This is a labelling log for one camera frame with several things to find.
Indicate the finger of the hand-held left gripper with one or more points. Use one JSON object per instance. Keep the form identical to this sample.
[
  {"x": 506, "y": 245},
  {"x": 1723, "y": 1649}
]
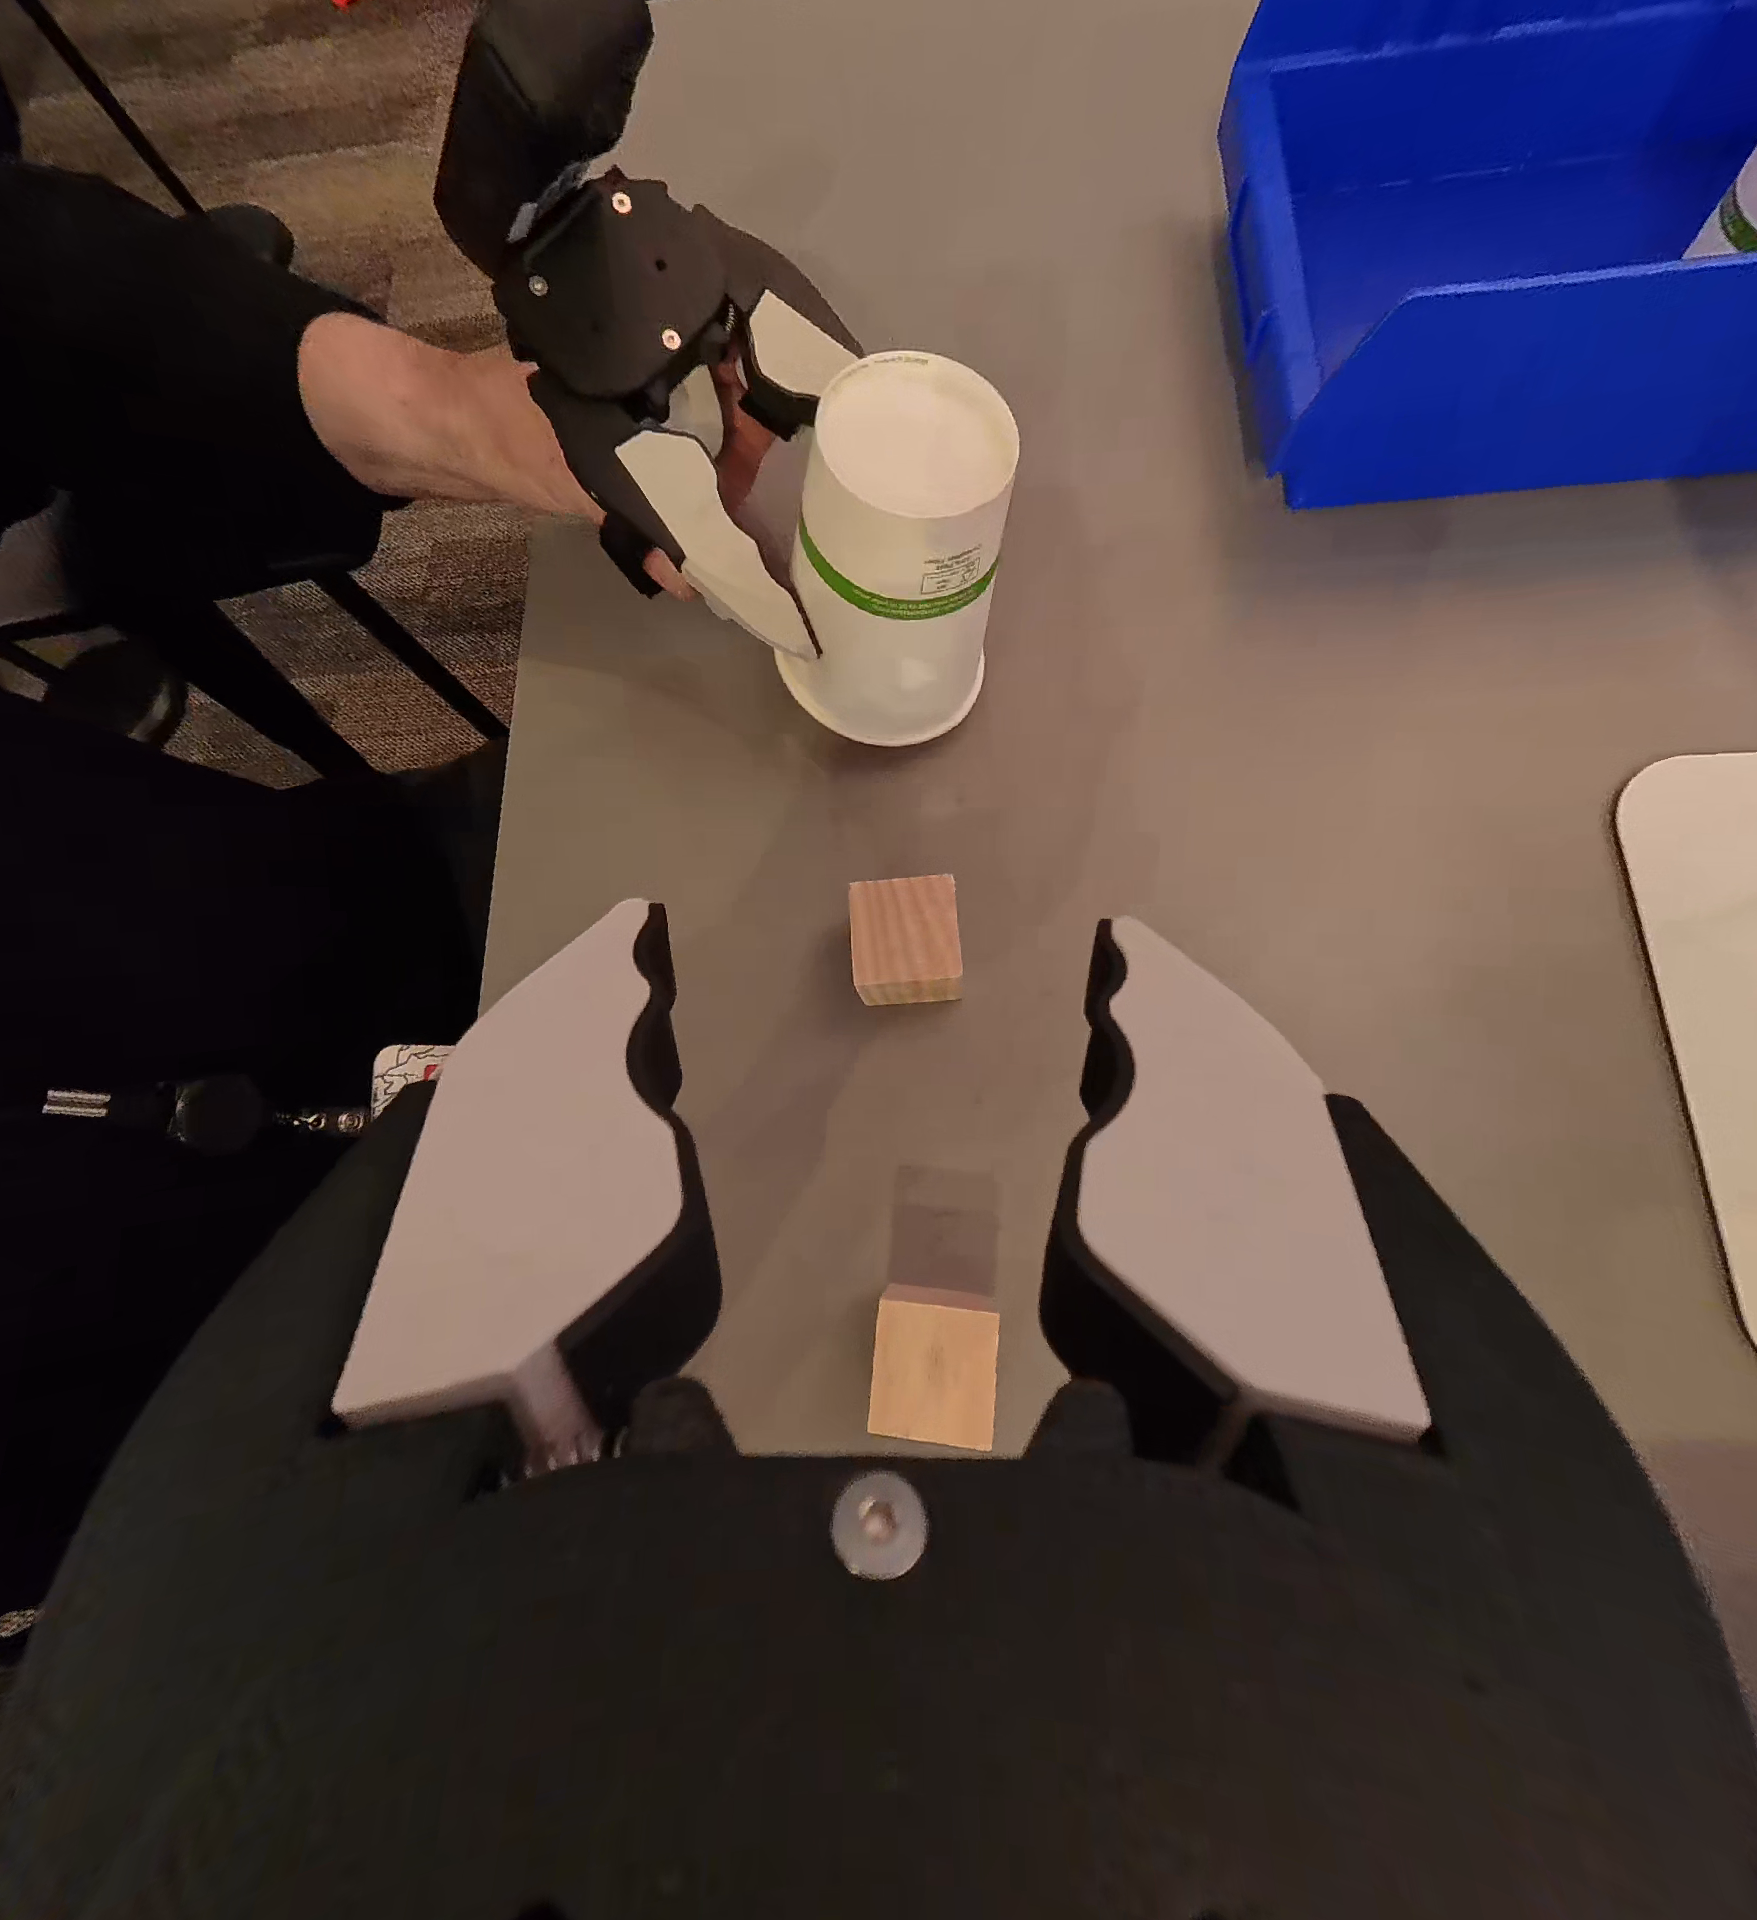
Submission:
[
  {"x": 803, "y": 345},
  {"x": 699, "y": 524}
]

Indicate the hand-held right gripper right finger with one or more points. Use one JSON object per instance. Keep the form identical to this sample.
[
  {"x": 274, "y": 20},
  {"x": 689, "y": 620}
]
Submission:
[{"x": 1223, "y": 1201}]

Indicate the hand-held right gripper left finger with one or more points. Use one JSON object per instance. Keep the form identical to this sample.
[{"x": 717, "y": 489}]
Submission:
[{"x": 519, "y": 1201}]

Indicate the green-banded white paper cup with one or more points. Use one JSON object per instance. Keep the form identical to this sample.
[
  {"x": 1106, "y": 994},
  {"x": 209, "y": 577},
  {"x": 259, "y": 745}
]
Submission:
[{"x": 895, "y": 495}]

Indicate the blue plastic bin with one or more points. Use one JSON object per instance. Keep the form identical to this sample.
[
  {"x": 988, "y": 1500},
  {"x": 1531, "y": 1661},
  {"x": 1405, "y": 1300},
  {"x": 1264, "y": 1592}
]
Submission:
[{"x": 1494, "y": 376}]

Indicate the person's left forearm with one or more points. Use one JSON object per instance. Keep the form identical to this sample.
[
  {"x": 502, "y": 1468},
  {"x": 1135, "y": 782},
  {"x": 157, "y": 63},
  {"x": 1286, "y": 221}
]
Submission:
[{"x": 98, "y": 345}]

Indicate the grey desk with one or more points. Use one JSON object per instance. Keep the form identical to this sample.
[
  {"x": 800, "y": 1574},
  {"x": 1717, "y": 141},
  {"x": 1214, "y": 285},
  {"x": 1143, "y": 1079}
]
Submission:
[{"x": 1268, "y": 676}]

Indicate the person's left hand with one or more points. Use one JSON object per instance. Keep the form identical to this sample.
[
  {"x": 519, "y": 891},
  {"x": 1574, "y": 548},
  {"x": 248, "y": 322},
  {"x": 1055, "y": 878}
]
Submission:
[{"x": 488, "y": 436}]

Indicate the white badge card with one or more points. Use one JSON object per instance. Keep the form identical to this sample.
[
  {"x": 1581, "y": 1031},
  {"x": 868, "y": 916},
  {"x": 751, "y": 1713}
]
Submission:
[{"x": 407, "y": 1073}]

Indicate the black badge reel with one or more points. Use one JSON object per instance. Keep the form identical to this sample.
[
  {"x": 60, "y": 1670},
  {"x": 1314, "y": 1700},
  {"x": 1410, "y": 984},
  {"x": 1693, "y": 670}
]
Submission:
[{"x": 210, "y": 1114}]

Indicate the wooden cube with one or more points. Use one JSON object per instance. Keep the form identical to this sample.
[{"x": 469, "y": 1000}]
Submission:
[
  {"x": 904, "y": 930},
  {"x": 934, "y": 1371}
]

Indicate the person's black clothing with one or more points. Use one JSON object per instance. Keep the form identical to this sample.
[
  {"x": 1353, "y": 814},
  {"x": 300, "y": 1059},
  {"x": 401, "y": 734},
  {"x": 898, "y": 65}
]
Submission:
[{"x": 144, "y": 930}]

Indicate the black metal rod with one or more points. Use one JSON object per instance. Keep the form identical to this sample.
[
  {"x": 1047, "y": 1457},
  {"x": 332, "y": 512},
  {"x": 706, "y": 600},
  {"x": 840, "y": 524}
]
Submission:
[{"x": 113, "y": 114}]

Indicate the white board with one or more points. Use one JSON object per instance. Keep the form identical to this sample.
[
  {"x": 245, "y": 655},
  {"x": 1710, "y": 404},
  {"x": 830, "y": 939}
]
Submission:
[{"x": 1734, "y": 975}]

